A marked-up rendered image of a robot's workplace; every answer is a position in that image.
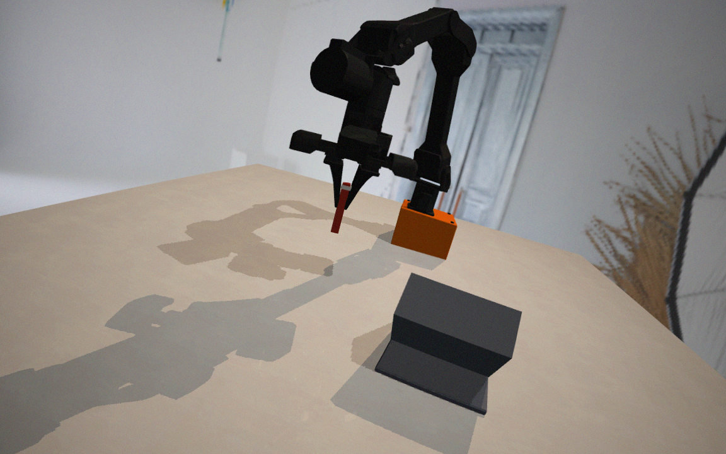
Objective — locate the dark red peg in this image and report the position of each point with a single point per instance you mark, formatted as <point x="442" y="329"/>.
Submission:
<point x="345" y="188"/>

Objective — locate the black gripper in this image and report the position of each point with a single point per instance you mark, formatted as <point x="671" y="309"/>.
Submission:
<point x="363" y="117"/>

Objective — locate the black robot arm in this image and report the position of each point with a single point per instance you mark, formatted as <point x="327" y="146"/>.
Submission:
<point x="347" y="70"/>

